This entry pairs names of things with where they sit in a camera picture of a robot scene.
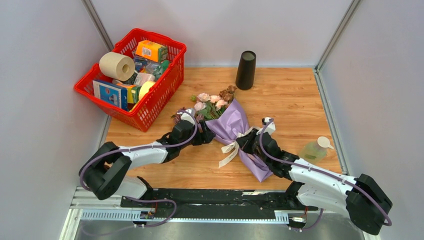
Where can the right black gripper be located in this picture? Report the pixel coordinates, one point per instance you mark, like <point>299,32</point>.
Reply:
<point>245,142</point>

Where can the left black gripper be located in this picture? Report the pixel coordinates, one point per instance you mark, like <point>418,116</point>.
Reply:
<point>206,136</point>

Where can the cream ribbon with gold print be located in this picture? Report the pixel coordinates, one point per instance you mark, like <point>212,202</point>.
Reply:
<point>233,148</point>

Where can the purple flower bouquet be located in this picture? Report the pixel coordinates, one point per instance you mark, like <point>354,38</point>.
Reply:
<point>225,117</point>

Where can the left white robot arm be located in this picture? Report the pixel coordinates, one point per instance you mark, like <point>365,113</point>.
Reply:
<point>105,173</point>

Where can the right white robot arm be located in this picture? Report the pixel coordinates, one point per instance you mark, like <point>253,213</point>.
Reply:
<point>360,199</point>

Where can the black tapered vase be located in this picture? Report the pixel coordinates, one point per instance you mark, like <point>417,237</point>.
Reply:
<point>246,70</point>

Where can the green and yellow box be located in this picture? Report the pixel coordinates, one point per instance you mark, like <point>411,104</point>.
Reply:
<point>133,92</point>

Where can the pink wrapped packet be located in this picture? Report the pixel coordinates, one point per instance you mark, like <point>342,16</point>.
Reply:
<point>142,78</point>

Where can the red plastic shopping basket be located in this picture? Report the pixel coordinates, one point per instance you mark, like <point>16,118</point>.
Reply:
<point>145,112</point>

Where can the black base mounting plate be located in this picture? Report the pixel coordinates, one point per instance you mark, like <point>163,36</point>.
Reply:
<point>216,203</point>

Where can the blue and white box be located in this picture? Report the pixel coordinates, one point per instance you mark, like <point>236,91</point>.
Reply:
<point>113,94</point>

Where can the orange and green box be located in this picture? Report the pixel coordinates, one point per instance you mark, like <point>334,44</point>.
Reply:
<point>152,51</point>

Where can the beige toilet paper roll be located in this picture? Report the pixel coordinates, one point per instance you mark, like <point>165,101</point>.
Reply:
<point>117,66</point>

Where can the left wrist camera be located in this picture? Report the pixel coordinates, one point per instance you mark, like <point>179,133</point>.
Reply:
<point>188,115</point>

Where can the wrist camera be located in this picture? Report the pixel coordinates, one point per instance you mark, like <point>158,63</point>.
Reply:
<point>188,115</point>
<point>268,125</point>

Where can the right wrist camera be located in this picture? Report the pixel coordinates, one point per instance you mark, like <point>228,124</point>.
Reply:
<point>268,125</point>

